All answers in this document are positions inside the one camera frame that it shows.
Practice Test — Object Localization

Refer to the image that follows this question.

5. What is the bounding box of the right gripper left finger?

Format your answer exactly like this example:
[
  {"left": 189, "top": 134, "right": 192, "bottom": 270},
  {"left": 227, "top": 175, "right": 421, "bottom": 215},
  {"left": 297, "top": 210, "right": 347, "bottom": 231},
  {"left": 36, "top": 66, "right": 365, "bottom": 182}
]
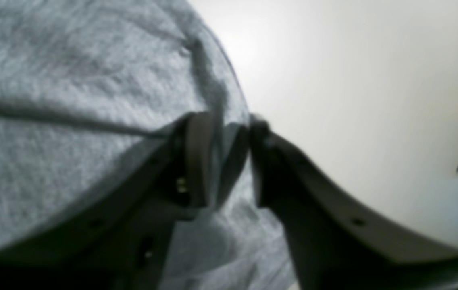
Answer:
[{"left": 0, "top": 112, "right": 214, "bottom": 290}]

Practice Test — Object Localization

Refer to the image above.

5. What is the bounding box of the grey T-shirt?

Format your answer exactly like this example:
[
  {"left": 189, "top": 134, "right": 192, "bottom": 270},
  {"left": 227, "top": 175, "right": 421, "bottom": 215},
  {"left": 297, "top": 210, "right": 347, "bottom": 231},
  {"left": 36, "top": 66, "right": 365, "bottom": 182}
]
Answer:
[{"left": 0, "top": 0, "right": 296, "bottom": 290}]

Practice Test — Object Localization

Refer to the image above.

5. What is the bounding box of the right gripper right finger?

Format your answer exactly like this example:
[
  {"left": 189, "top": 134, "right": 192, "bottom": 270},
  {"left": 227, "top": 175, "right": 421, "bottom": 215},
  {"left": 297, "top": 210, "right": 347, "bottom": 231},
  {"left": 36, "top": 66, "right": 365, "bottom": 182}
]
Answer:
[{"left": 249, "top": 115, "right": 458, "bottom": 290}]

